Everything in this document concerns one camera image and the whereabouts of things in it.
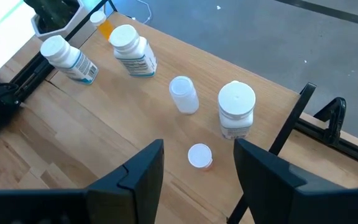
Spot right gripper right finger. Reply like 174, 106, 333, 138
233, 138, 307, 224

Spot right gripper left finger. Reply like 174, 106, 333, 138
85, 139, 165, 224

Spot small salmon vial white cap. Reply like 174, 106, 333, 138
187, 142, 214, 171

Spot small plain white bottle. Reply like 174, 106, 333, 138
168, 75, 200, 115

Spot white bottle blue label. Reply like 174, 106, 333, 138
108, 24, 158, 78
39, 34, 99, 85

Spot small amber vial white cap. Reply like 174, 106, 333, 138
89, 10, 115, 41

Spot wooden shelf black legs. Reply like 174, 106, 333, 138
20, 0, 318, 224

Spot black clamp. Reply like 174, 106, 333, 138
313, 96, 347, 147

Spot white hexagonal plant pot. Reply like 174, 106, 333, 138
30, 0, 98, 49

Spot green cactus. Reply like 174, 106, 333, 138
23, 0, 80, 34

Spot white cable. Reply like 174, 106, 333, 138
135, 0, 152, 24

